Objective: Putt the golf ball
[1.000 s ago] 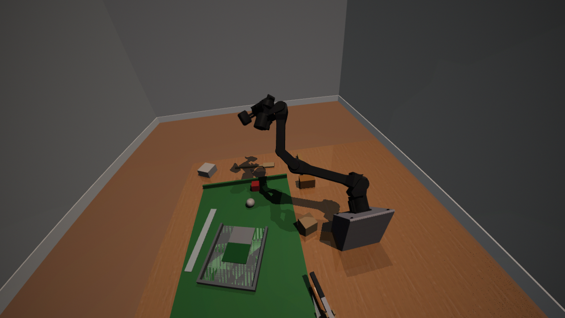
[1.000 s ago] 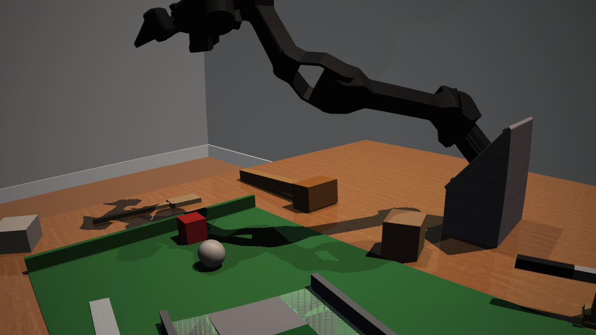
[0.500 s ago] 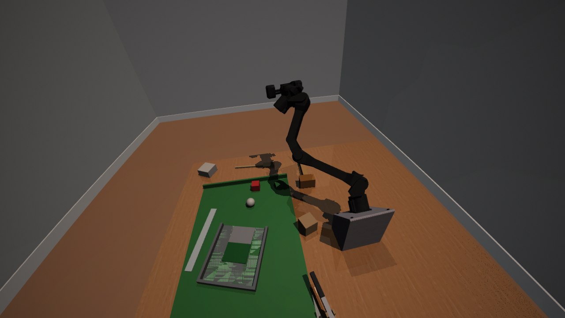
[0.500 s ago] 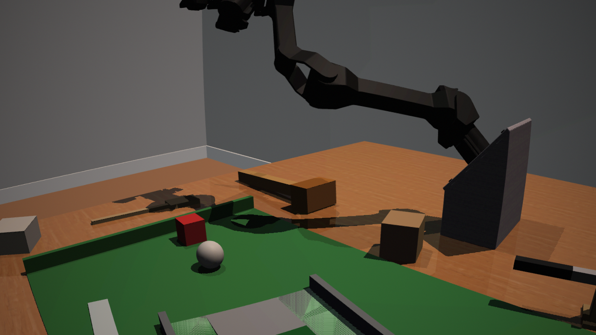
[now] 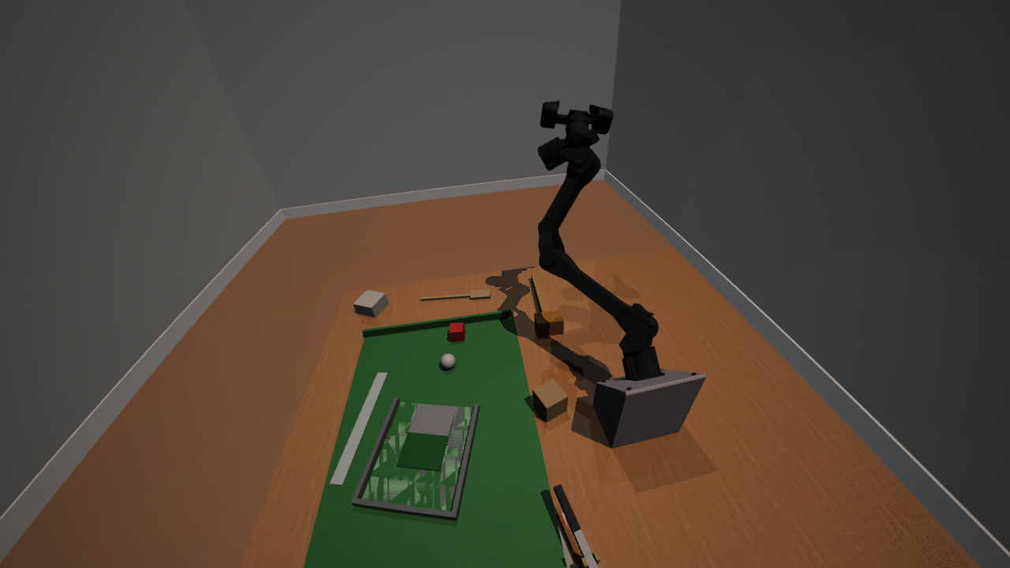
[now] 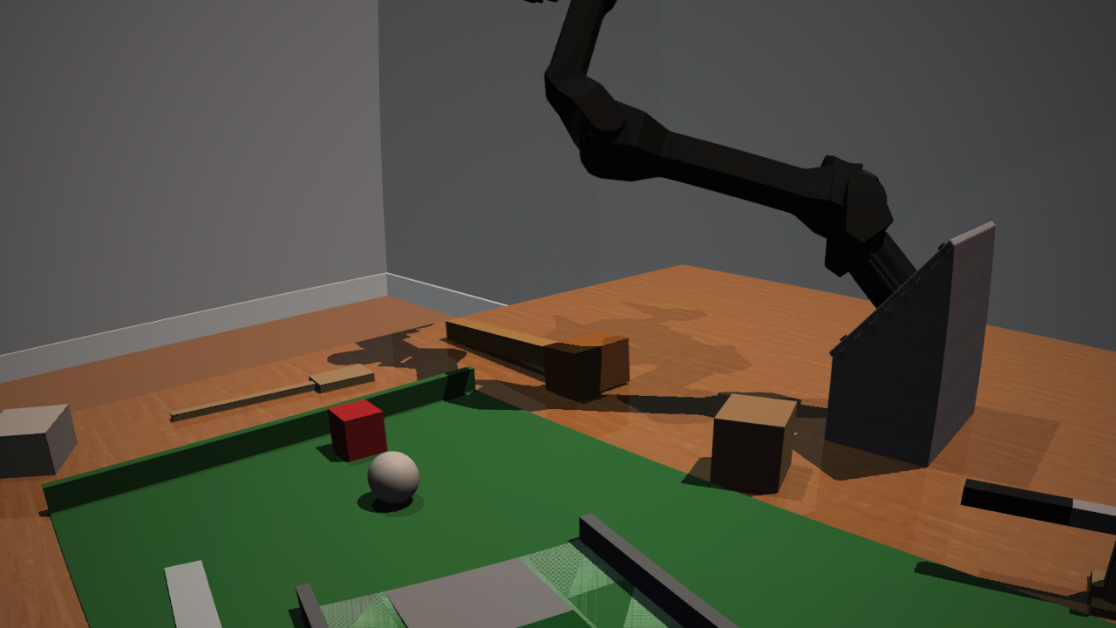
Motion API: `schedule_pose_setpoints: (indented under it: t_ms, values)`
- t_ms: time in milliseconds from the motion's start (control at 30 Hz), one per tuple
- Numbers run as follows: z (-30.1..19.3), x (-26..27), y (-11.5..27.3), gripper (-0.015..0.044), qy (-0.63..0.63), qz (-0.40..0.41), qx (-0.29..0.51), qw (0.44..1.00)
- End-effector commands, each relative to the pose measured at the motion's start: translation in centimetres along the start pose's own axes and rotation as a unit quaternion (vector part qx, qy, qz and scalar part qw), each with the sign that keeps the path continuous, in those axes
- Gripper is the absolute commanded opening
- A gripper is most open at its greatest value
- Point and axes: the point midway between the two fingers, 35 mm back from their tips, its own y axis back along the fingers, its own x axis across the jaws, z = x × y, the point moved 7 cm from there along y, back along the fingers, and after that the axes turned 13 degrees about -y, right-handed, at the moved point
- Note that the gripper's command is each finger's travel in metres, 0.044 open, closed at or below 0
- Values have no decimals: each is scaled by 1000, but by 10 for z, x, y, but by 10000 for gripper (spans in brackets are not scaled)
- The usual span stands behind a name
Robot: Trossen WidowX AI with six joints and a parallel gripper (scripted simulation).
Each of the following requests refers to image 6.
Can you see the red cube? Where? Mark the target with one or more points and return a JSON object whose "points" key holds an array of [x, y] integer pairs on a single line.
{"points": [[357, 430]]}

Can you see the grey flat bar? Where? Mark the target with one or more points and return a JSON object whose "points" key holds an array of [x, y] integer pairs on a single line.
{"points": [[191, 598]]}

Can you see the green putting mat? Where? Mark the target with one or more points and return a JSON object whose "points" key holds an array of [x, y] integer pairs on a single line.
{"points": [[497, 482]]}

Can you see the beige sphere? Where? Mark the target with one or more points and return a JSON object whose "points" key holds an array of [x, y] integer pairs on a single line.
{"points": [[393, 477]]}

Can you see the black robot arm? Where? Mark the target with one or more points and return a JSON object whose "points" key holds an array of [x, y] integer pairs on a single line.
{"points": [[838, 200]]}

